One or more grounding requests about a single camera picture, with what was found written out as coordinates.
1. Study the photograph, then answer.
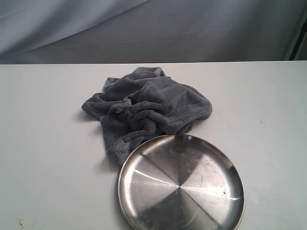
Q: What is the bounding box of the grey backdrop curtain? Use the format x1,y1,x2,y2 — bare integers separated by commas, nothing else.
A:
0,0,307,64

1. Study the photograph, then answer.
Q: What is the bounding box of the round stainless steel plate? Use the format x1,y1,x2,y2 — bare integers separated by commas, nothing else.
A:
118,135,245,230

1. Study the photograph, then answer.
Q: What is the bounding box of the grey fleece cloth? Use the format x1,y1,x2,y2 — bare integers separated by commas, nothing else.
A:
82,67,213,166

